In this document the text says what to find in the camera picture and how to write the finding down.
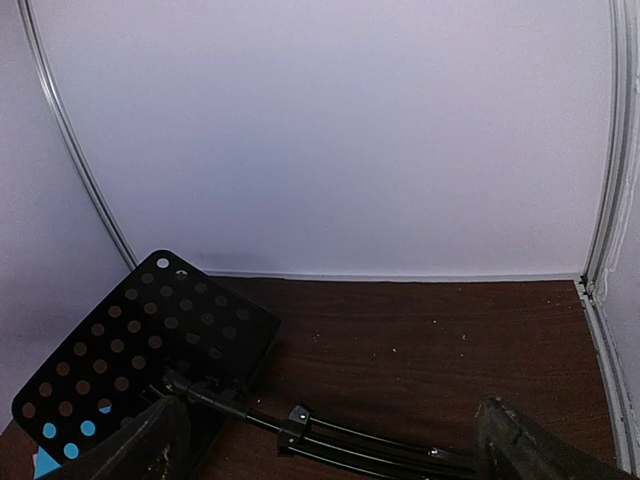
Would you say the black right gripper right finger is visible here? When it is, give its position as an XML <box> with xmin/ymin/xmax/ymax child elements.
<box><xmin>475</xmin><ymin>395</ymin><xmax>634</xmax><ymax>480</ymax></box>

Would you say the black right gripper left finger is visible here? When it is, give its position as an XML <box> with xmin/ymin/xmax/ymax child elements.
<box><xmin>44</xmin><ymin>396</ymin><xmax>191</xmax><ymax>480</ymax></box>

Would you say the black perforated music stand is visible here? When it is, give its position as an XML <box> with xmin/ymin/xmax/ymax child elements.
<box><xmin>11</xmin><ymin>250</ymin><xmax>476</xmax><ymax>479</ymax></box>

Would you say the blue sheet music paper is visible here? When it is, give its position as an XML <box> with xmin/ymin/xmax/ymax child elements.
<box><xmin>33</xmin><ymin>420</ymin><xmax>96</xmax><ymax>479</ymax></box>

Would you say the aluminium right corner post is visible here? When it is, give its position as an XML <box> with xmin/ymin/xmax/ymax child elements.
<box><xmin>576</xmin><ymin>1</ymin><xmax>639</xmax><ymax>475</ymax></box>

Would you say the aluminium corner post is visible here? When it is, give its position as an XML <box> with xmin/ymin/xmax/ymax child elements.
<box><xmin>576</xmin><ymin>1</ymin><xmax>639</xmax><ymax>475</ymax></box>
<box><xmin>17</xmin><ymin>0</ymin><xmax>138</xmax><ymax>270</ymax></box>

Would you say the aluminium left corner post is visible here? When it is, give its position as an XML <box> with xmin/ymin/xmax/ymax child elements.
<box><xmin>17</xmin><ymin>0</ymin><xmax>138</xmax><ymax>270</ymax></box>

